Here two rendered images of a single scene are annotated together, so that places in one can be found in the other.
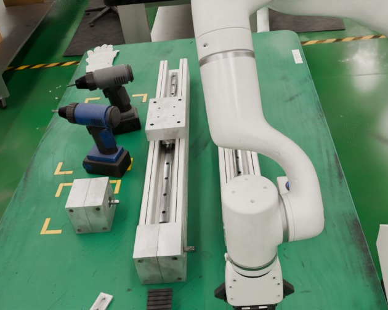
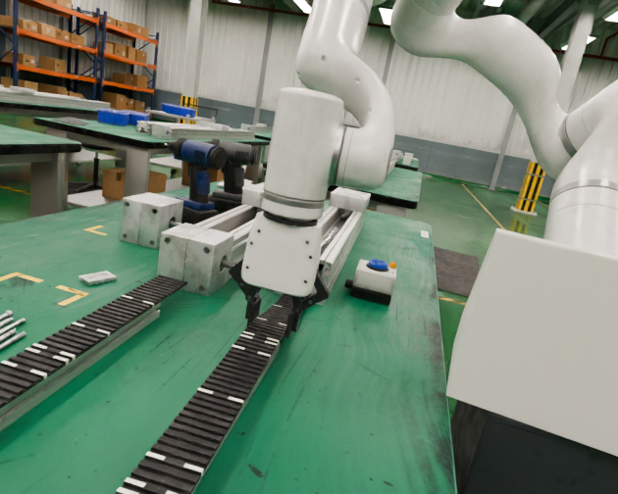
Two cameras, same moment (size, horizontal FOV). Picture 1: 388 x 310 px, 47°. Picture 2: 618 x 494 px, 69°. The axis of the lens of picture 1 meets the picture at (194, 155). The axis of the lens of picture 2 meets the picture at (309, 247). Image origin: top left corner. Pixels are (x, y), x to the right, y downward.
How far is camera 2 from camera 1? 53 cm
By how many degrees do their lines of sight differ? 23
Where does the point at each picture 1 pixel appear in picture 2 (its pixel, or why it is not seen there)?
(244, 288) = (266, 249)
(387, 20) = (513, 63)
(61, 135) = not seen: hidden behind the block
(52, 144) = not seen: hidden behind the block
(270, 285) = (299, 255)
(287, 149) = (370, 74)
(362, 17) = (489, 55)
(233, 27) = not seen: outside the picture
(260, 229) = (307, 127)
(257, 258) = (293, 180)
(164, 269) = (189, 266)
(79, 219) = (129, 220)
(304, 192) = (374, 120)
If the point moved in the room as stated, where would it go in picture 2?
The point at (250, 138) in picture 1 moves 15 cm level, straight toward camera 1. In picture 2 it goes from (334, 55) to (302, 27)
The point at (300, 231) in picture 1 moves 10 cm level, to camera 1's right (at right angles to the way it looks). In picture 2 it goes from (354, 155) to (437, 172)
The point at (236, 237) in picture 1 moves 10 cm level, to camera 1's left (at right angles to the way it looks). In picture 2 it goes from (278, 139) to (200, 124)
